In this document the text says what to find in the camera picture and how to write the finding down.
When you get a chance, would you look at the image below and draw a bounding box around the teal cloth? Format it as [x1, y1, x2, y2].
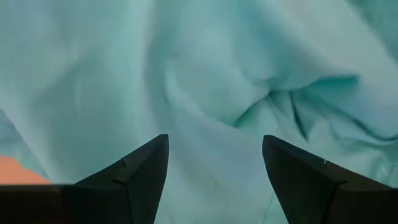
[0, 0, 398, 224]

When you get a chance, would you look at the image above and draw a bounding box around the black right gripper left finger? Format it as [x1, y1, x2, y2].
[74, 134, 170, 224]

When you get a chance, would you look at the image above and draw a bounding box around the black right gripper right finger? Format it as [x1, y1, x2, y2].
[262, 134, 398, 224]

